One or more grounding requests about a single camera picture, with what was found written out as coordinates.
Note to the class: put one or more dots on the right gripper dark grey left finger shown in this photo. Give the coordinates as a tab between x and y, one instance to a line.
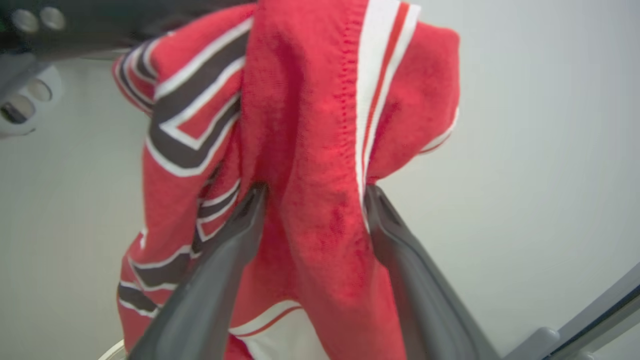
200	300

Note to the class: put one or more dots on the left gripper body, black and blue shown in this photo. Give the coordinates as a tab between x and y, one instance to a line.
90	25

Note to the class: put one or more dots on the cream perforated laundry basket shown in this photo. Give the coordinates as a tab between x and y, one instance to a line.
113	351

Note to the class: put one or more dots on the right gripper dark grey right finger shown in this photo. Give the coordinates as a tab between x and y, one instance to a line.
430	310

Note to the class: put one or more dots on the red striped basketball jersey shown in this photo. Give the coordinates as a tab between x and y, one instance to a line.
310	125

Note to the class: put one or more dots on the grey partition foot without caster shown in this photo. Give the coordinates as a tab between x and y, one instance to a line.
537	345

